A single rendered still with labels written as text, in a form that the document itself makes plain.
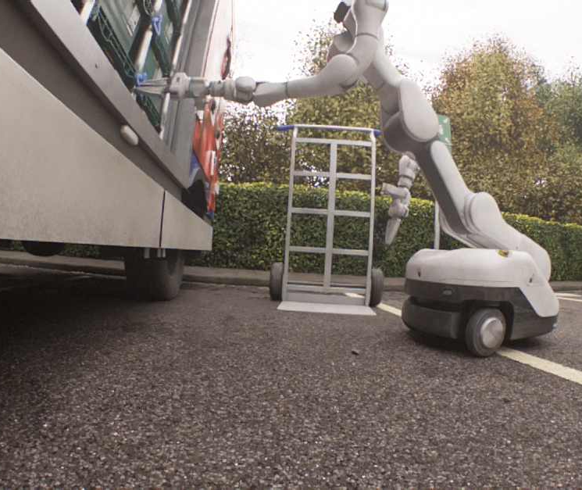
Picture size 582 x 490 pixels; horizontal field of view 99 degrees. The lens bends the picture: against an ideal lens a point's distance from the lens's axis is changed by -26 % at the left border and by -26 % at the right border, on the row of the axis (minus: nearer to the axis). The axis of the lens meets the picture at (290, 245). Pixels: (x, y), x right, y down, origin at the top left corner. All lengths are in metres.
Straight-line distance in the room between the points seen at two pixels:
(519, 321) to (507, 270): 0.20
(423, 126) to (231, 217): 2.84
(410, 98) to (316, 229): 2.80
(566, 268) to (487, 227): 5.19
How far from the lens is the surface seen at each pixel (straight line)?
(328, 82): 1.06
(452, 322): 1.17
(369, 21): 1.16
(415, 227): 4.33
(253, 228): 3.69
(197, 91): 1.14
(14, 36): 0.48
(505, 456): 0.63
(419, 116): 1.25
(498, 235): 1.37
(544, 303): 1.36
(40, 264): 3.75
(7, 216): 0.45
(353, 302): 2.23
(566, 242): 6.46
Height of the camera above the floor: 0.31
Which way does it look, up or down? 2 degrees up
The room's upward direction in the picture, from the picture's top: 3 degrees clockwise
